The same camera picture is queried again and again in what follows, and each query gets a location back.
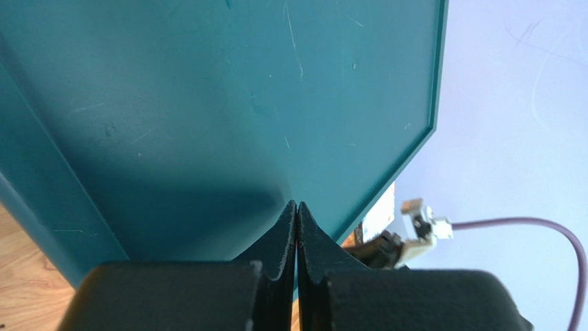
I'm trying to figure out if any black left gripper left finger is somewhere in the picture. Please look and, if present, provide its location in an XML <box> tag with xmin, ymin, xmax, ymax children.
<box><xmin>59</xmin><ymin>201</ymin><xmax>297</xmax><ymax>330</ymax></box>

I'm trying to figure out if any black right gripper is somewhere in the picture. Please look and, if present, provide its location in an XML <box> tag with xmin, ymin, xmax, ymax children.
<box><xmin>344</xmin><ymin>230</ymin><xmax>404</xmax><ymax>270</ymax></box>

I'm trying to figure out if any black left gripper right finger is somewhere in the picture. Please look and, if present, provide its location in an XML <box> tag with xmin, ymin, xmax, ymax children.
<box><xmin>297</xmin><ymin>203</ymin><xmax>533</xmax><ymax>330</ymax></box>

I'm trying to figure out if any teal drawer organizer box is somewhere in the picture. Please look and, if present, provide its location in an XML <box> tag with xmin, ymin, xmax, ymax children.
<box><xmin>1</xmin><ymin>1</ymin><xmax>449</xmax><ymax>287</ymax></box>

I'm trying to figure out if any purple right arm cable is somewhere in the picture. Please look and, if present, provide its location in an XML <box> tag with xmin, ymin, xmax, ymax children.
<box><xmin>451</xmin><ymin>217</ymin><xmax>588</xmax><ymax>331</ymax></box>

